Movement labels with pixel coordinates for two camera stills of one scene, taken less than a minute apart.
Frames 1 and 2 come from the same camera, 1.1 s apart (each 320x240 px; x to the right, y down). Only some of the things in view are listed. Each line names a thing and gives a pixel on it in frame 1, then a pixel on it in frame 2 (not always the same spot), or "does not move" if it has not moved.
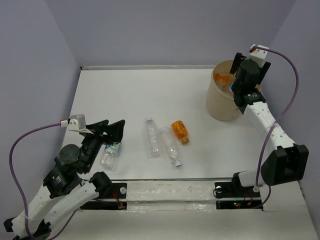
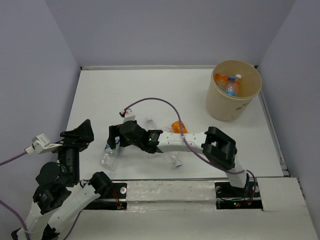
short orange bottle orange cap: [180, 131] does not move
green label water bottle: [109, 157] does not move
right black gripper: [239, 57] -> [114, 130]
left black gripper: [115, 130] -> [84, 135]
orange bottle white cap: [221, 78] does not move
